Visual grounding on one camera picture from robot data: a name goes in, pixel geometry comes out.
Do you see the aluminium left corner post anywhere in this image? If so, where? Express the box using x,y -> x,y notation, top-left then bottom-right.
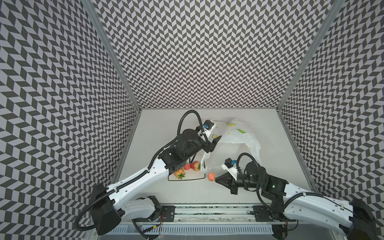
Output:
82,0 -> 141,112

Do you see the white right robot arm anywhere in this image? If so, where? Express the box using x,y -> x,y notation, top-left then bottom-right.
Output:
215,161 -> 379,240

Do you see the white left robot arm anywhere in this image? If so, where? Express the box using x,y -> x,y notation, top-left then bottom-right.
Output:
89,128 -> 221,236

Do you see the red fake strawberry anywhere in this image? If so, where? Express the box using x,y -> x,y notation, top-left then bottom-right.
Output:
174,168 -> 185,180
190,161 -> 201,171

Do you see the white mat with black border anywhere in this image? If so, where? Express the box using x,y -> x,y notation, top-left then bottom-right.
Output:
168,169 -> 206,182

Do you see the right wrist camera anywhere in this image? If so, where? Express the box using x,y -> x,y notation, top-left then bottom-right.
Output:
221,158 -> 238,180

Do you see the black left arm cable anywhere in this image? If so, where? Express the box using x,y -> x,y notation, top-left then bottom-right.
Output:
73,110 -> 211,240

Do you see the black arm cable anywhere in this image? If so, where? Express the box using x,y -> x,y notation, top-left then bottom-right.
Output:
73,110 -> 211,240
235,152 -> 340,214

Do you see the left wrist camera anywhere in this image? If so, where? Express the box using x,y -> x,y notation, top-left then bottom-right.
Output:
200,120 -> 217,138

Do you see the aluminium right corner post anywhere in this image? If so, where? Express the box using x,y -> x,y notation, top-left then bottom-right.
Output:
277,0 -> 345,112

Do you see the aluminium corner post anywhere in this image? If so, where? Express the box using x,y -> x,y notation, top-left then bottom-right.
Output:
277,0 -> 345,112
82,0 -> 141,112

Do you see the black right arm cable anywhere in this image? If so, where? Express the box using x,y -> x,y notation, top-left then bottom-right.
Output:
235,152 -> 340,214

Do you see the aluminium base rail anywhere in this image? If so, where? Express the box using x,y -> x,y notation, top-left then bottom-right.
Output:
89,203 -> 346,240

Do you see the white plastic bag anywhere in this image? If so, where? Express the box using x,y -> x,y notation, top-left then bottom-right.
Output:
201,119 -> 262,175

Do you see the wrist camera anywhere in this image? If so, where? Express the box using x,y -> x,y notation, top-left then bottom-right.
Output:
221,158 -> 238,180
200,120 -> 217,138

